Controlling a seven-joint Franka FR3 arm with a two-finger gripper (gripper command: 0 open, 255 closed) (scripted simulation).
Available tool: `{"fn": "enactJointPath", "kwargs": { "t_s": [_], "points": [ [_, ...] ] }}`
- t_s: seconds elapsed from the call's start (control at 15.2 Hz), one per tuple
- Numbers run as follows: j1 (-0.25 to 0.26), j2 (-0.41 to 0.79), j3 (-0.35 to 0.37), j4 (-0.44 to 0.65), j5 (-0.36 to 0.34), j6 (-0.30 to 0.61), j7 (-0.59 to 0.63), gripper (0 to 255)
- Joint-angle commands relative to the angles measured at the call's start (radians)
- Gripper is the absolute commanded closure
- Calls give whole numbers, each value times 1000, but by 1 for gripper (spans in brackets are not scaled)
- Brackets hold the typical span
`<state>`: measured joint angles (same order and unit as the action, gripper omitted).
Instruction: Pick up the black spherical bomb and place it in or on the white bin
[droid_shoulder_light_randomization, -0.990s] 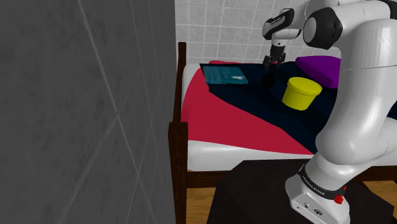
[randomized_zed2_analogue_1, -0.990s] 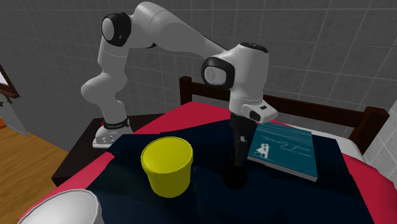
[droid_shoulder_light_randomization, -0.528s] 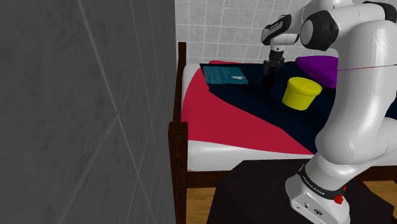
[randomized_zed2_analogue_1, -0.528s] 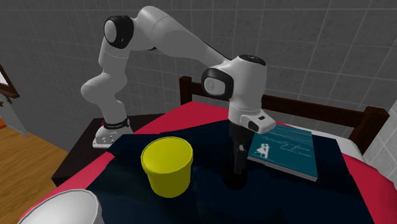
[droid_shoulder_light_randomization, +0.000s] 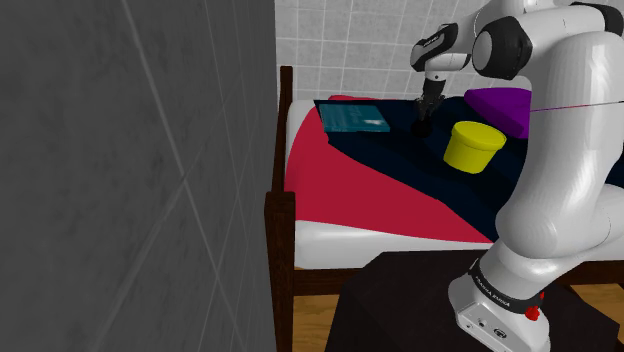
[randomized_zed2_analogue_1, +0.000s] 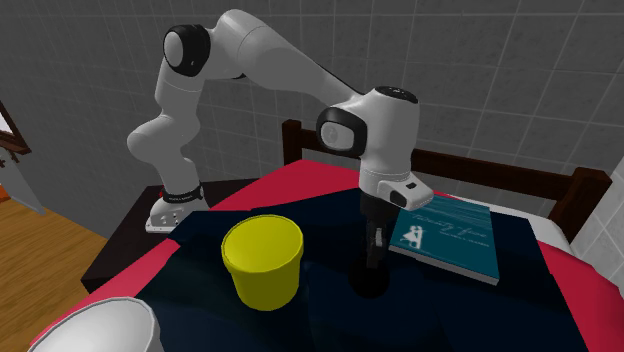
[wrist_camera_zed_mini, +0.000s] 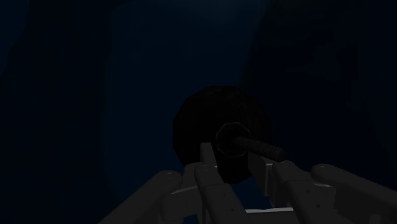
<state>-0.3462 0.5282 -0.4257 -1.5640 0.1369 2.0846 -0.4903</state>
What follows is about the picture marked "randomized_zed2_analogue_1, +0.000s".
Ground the teal book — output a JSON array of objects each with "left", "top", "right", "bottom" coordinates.
[{"left": 388, "top": 194, "right": 502, "bottom": 287}]

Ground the red bed with wooden headboard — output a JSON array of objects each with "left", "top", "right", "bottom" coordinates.
[{"left": 29, "top": 118, "right": 624, "bottom": 352}]

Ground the yellow cup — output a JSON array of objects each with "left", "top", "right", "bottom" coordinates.
[{"left": 220, "top": 213, "right": 305, "bottom": 312}]

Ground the dark navy blanket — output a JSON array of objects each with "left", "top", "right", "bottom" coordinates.
[{"left": 133, "top": 186, "right": 592, "bottom": 352}]

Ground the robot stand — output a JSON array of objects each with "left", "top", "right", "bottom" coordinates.
[{"left": 80, "top": 177, "right": 261, "bottom": 294}]

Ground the white bowl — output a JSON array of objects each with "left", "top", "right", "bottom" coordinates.
[{"left": 26, "top": 295, "right": 165, "bottom": 352}]

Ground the brown framed window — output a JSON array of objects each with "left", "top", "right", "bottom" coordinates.
[{"left": 0, "top": 99, "right": 33, "bottom": 158}]

